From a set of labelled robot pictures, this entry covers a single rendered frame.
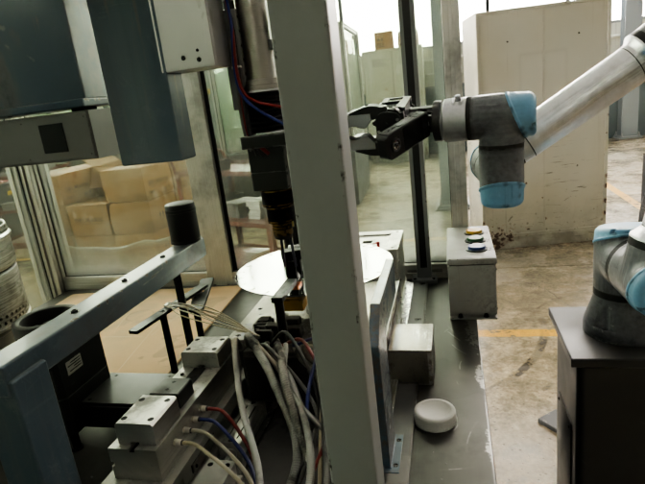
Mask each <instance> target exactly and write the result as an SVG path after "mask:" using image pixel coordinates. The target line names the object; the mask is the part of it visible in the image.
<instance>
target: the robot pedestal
mask: <svg viewBox="0 0 645 484"><path fill-rule="evenodd" d="M586 308H587V306H577V307H549V308H548V314H549V317H550V319H551V321H552V324H553V326H554V328H555V331H556V332H557V334H558V368H557V484H645V347H622V346H615V345H611V344H607V343H604V342H601V341H598V340H596V339H594V338H592V337H590V336H589V335H587V334H586V333H585V332H584V330H583V317H584V314H585V310H586Z"/></svg>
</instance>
